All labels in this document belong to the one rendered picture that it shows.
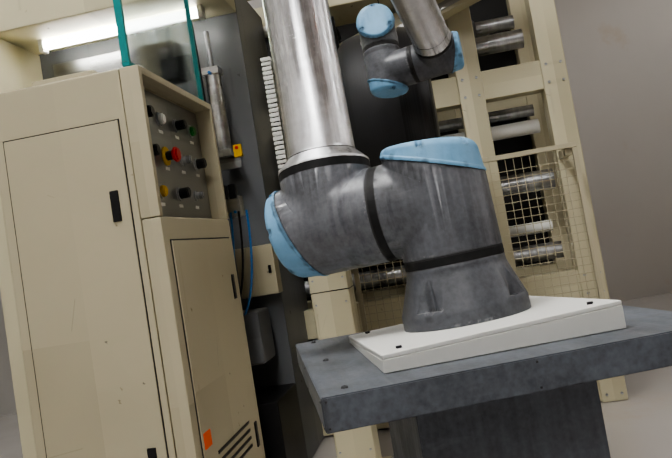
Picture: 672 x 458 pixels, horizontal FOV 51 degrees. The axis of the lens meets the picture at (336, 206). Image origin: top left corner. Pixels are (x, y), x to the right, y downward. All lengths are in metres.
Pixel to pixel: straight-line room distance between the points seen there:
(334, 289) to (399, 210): 1.32
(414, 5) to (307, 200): 0.60
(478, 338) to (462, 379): 0.09
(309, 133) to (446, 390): 0.47
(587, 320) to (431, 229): 0.24
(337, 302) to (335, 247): 1.27
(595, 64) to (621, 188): 0.98
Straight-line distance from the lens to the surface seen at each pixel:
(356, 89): 2.14
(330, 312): 2.32
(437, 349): 0.88
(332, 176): 1.06
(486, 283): 1.00
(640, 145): 5.91
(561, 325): 0.93
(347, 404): 0.80
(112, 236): 1.76
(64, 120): 1.84
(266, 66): 2.43
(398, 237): 1.02
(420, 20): 1.55
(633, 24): 6.11
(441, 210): 1.00
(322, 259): 1.07
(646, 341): 0.90
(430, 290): 1.01
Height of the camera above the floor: 0.76
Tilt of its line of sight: 3 degrees up
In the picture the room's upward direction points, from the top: 9 degrees counter-clockwise
